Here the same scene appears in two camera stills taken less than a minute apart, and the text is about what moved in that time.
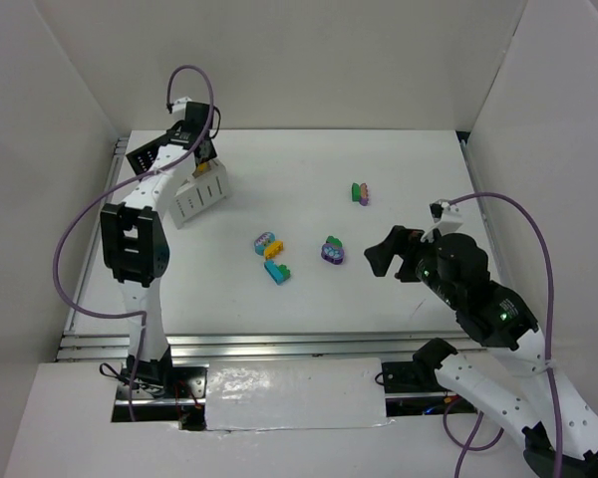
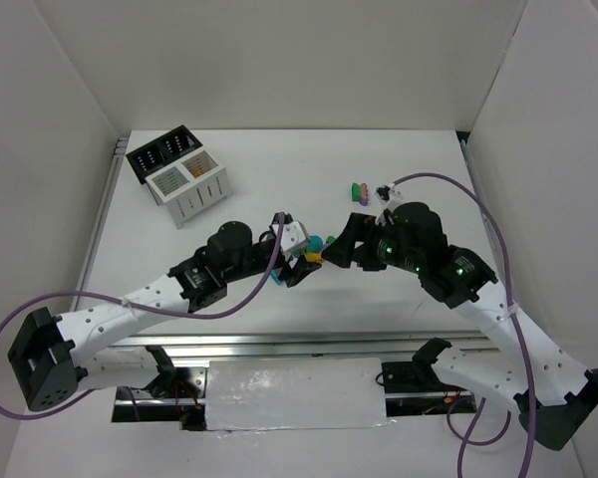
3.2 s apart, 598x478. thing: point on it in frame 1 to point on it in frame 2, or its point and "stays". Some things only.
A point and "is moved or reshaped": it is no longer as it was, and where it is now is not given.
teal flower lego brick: [262, 241] is moved or reshaped
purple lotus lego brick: [332, 253] stays
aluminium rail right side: [484, 208] stays
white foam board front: [299, 393] stays
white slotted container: [199, 192] stays
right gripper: [406, 256] to [360, 244]
